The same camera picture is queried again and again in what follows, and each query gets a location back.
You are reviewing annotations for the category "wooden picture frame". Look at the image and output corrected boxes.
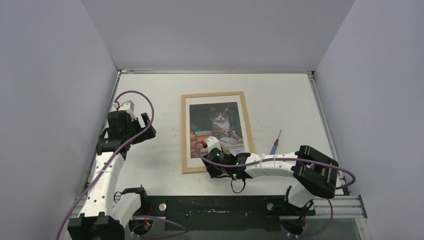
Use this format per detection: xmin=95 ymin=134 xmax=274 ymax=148
xmin=181 ymin=91 xmax=255 ymax=174

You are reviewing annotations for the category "blue red screwdriver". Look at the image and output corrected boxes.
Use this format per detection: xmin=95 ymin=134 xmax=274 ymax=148
xmin=269 ymin=129 xmax=282 ymax=155

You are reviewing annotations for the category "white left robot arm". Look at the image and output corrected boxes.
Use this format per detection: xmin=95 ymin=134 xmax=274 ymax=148
xmin=67 ymin=110 xmax=156 ymax=240

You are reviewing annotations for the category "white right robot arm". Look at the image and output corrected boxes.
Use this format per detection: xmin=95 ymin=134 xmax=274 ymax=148
xmin=202 ymin=145 xmax=340 ymax=215

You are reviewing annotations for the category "cat photo print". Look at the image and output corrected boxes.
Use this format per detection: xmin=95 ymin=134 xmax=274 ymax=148
xmin=189 ymin=102 xmax=245 ymax=159

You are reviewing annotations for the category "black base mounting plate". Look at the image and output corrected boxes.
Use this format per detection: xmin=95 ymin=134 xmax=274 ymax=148
xmin=134 ymin=195 xmax=316 ymax=232

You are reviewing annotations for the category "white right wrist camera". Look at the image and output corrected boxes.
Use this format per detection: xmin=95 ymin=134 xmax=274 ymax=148
xmin=201 ymin=136 xmax=222 ymax=154

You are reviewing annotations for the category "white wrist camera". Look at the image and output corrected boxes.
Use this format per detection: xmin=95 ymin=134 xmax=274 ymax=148
xmin=112 ymin=100 xmax=135 ymax=115
xmin=201 ymin=136 xmax=222 ymax=154

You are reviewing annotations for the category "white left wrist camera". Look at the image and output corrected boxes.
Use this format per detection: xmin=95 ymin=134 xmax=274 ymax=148
xmin=112 ymin=100 xmax=135 ymax=115

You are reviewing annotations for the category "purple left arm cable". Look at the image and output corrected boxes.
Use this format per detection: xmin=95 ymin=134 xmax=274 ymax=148
xmin=56 ymin=90 xmax=189 ymax=240

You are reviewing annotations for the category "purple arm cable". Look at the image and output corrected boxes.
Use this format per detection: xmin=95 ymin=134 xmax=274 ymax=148
xmin=193 ymin=140 xmax=357 ymax=239
xmin=56 ymin=90 xmax=189 ymax=240

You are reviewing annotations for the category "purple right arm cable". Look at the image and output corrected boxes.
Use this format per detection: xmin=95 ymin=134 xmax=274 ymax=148
xmin=193 ymin=140 xmax=357 ymax=239

